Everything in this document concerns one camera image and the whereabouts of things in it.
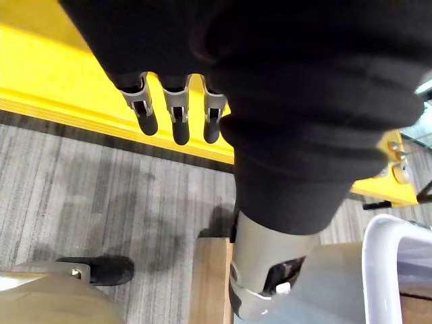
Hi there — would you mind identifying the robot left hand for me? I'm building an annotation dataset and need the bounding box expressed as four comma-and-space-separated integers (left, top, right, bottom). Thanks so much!
59, 0, 432, 321

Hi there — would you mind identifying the black lever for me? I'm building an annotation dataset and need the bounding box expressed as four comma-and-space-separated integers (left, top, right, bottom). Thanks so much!
362, 199, 393, 211

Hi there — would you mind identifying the robot left foot dark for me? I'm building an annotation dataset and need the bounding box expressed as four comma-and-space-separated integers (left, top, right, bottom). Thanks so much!
55, 255, 135, 287

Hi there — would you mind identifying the white tubular frame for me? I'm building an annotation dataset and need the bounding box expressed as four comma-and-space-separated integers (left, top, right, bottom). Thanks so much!
361, 213, 432, 324

